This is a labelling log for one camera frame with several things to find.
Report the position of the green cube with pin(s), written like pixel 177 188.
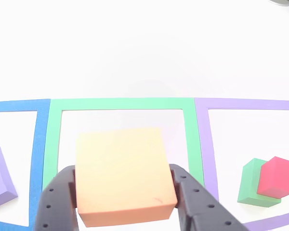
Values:
pixel 249 183

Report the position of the orange cube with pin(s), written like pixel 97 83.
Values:
pixel 122 168

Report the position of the small red cube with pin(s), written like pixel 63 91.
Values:
pixel 277 175

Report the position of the purple square frame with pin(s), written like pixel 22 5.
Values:
pixel 207 149

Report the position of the blue square frame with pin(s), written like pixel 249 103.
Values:
pixel 38 144

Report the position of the green square frame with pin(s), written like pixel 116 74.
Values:
pixel 122 103

